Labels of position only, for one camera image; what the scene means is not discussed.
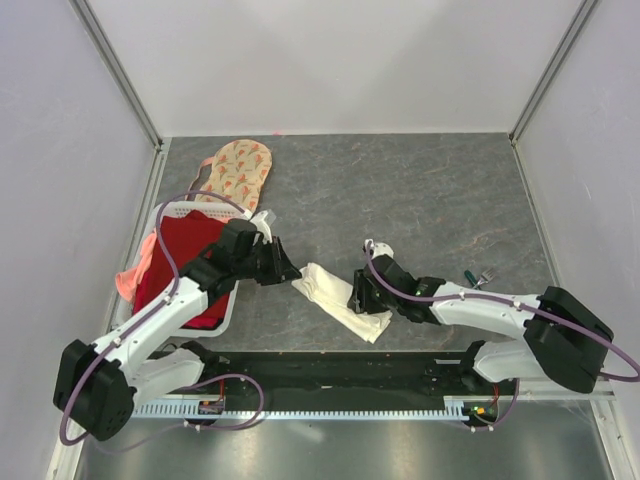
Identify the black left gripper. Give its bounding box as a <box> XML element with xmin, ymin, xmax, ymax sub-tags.
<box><xmin>234</xmin><ymin>236</ymin><xmax>302</xmax><ymax>286</ymax></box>

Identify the white cloth napkin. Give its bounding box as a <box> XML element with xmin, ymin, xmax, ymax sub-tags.
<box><xmin>291</xmin><ymin>263</ymin><xmax>392</xmax><ymax>344</ymax></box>

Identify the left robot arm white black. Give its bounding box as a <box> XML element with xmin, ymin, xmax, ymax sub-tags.
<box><xmin>53</xmin><ymin>211</ymin><xmax>301</xmax><ymax>446</ymax></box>

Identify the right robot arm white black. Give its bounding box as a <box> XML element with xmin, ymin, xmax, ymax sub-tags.
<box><xmin>348</xmin><ymin>241</ymin><xmax>613</xmax><ymax>394</ymax></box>

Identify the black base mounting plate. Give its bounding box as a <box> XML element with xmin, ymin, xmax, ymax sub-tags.
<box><xmin>195</xmin><ymin>347</ymin><xmax>516</xmax><ymax>397</ymax></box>

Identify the floral beige eye mask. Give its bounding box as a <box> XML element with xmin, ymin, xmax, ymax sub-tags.
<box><xmin>186</xmin><ymin>139</ymin><xmax>273</xmax><ymax>213</ymax></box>

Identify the red cloth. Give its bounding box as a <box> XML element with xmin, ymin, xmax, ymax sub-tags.
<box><xmin>132</xmin><ymin>211</ymin><xmax>230</xmax><ymax>331</ymax></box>

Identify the pink cloth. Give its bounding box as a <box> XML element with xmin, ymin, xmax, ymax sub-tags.
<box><xmin>115</xmin><ymin>228</ymin><xmax>157</xmax><ymax>303</ymax></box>

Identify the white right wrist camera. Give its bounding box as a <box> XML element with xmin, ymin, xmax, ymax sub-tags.
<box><xmin>363</xmin><ymin>239</ymin><xmax>394</xmax><ymax>259</ymax></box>

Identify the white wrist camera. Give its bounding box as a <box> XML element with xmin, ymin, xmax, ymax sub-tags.
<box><xmin>250</xmin><ymin>209</ymin><xmax>276</xmax><ymax>243</ymax></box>
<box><xmin>363</xmin><ymin>239</ymin><xmax>394</xmax><ymax>259</ymax></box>

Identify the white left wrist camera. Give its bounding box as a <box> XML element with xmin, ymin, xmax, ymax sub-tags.
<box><xmin>250</xmin><ymin>209</ymin><xmax>276</xmax><ymax>243</ymax></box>

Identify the green handled wooden spoon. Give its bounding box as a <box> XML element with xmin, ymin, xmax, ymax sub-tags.
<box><xmin>463</xmin><ymin>270</ymin><xmax>479</xmax><ymax>287</ymax></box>

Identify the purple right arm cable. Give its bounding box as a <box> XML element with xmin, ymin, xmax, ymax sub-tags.
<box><xmin>362</xmin><ymin>239</ymin><xmax>640</xmax><ymax>431</ymax></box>

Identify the white slotted cable duct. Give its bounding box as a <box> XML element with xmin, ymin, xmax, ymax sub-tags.
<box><xmin>132</xmin><ymin>396</ymin><xmax>488</xmax><ymax>421</ymax></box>

